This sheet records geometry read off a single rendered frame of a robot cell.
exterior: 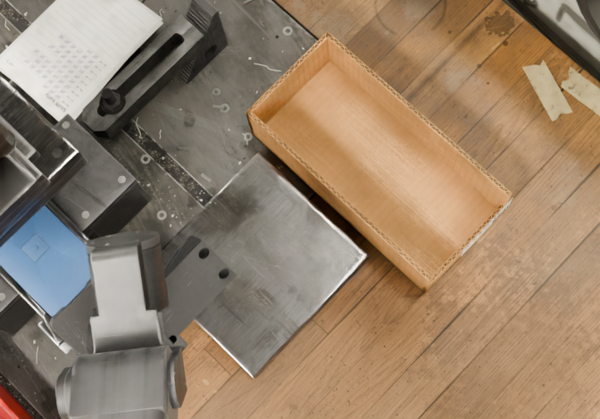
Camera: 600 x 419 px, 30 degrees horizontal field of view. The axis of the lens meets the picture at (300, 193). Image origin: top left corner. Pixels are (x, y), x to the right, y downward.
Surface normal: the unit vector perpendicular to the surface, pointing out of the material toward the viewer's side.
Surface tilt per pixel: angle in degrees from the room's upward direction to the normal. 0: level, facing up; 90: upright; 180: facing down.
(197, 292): 31
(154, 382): 27
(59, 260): 1
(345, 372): 0
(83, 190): 0
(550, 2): 90
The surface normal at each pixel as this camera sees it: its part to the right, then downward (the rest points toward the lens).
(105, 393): -0.10, -0.66
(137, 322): 0.00, 0.14
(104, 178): -0.05, -0.25
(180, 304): 0.34, 0.10
